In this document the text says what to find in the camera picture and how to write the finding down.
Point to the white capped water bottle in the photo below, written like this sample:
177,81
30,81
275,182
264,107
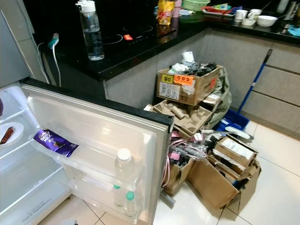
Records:
124,166

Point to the teal capped clear bottle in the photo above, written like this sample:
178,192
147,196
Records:
116,194
131,205

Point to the dark grey fridge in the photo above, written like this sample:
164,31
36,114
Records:
11,47

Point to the fridge door with white lining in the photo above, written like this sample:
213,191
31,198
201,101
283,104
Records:
108,126

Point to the brown sausage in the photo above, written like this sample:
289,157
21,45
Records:
7,135

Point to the small white dish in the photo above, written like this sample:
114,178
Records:
7,145

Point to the purple chocolate packet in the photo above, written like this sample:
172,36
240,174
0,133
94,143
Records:
56,143

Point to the clear sports water bottle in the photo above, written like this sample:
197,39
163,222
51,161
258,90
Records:
90,33

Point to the black kitchen countertop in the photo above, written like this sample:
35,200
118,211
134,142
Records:
136,49

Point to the cardboard egg carton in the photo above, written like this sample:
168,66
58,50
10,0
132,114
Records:
187,117

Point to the cardboard box with orange sticker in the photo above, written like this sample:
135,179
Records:
187,89

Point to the red yellow snack packet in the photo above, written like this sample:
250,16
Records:
165,13

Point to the brown cardboard box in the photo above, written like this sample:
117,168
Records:
211,183

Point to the green bag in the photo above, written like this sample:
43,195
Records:
226,93

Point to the blue broom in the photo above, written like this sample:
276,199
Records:
232,121

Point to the red tray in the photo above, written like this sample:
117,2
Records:
218,10

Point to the white ceramic cup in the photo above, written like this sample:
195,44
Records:
241,14

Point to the white ceramic bowl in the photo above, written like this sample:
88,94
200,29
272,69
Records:
266,21

